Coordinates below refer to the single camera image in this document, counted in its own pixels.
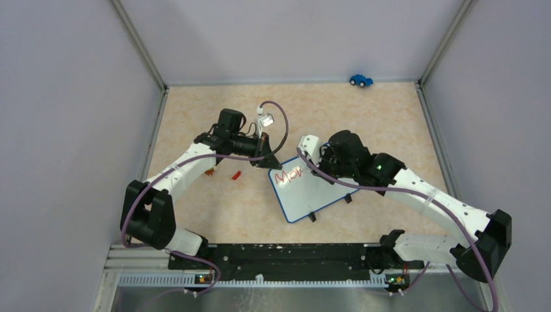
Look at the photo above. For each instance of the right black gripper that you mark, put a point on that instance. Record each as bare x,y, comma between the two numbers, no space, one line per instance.
325,152

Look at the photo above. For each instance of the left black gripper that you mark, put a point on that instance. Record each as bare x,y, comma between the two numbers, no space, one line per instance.
262,146

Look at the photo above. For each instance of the red marker cap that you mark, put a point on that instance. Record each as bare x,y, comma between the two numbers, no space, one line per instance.
236,175

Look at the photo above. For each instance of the blue framed whiteboard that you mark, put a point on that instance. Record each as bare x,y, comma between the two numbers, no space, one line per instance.
301,194

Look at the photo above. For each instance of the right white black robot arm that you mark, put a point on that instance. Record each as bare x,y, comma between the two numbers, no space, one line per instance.
471,229

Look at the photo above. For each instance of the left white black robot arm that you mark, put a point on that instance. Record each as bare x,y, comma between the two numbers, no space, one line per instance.
148,208

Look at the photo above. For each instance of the blue toy car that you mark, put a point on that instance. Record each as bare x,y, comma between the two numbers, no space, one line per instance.
361,81

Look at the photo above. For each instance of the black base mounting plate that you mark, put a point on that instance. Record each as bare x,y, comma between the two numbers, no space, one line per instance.
295,262

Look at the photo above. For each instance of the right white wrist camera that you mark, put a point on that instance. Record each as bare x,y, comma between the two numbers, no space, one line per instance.
310,146

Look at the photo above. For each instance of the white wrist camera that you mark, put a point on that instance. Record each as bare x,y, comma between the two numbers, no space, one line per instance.
263,120
310,146

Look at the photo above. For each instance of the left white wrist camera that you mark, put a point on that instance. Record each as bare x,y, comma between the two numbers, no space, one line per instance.
263,120

